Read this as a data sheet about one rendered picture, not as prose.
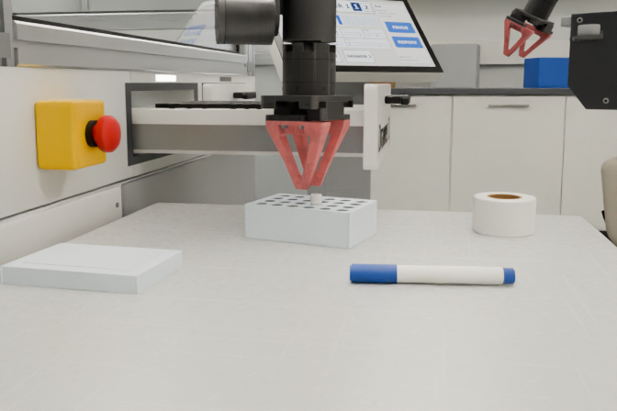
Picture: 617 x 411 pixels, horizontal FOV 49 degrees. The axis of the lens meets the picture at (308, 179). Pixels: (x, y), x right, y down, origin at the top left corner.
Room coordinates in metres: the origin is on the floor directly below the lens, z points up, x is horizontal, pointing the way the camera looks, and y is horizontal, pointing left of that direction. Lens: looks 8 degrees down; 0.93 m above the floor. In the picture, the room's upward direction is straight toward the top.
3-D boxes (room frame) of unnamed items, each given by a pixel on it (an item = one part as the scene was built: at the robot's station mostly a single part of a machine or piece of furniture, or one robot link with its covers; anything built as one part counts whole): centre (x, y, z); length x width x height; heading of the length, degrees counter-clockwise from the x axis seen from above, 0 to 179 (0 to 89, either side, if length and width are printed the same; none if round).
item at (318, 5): (0.74, 0.00, 1.00); 0.07 x 0.06 x 0.07; 102
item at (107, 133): (0.73, 0.22, 0.88); 0.04 x 0.03 x 0.04; 170
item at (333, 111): (0.74, 0.00, 0.86); 0.07 x 0.07 x 0.09; 64
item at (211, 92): (1.38, 0.16, 0.87); 0.29 x 0.02 x 0.11; 170
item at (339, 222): (0.75, 0.00, 0.78); 0.12 x 0.08 x 0.04; 65
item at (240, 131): (1.05, 0.10, 0.86); 0.40 x 0.26 x 0.06; 80
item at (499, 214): (0.77, -0.22, 0.78); 0.07 x 0.07 x 0.04
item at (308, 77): (0.74, 0.00, 0.93); 0.10 x 0.07 x 0.07; 154
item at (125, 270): (0.59, 0.19, 0.77); 0.13 x 0.09 x 0.02; 76
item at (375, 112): (1.01, -0.10, 0.87); 0.29 x 0.02 x 0.11; 170
